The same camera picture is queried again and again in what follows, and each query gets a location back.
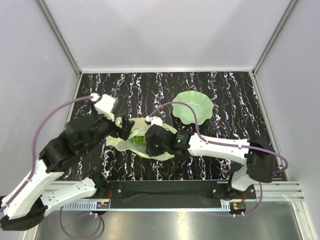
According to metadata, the black marble pattern mat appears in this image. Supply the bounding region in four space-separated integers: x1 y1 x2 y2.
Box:
62 71 271 181

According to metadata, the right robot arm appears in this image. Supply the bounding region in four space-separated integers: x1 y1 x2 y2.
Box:
145 125 276 201

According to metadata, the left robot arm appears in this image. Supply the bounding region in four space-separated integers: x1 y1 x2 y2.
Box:
0 115 135 231

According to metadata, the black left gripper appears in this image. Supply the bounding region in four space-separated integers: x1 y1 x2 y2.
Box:
83 100 136 154

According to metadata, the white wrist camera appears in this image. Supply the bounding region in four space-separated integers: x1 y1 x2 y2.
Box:
90 93 119 122
145 116 163 127

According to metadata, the green fruit in bag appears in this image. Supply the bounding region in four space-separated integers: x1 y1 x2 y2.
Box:
132 135 147 146

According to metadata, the white slotted cable duct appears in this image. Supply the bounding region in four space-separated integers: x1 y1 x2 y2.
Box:
63 199 111 211

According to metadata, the aluminium frame rail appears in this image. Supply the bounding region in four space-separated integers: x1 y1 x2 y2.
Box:
36 0 82 76

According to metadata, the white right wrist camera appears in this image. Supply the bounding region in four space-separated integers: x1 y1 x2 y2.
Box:
145 116 163 127

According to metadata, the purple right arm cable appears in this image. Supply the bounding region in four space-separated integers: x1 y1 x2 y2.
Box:
148 101 290 217

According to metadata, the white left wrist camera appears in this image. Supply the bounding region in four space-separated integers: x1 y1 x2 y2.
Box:
90 93 119 122

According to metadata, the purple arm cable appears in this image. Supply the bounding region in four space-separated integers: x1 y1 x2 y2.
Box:
148 101 290 217
0 96 104 240

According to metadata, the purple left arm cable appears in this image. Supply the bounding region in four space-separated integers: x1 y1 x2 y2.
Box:
0 96 104 240

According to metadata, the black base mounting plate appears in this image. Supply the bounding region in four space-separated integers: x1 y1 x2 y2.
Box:
108 180 256 211

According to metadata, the light green wavy bowl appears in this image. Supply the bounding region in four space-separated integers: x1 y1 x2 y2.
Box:
172 90 214 125

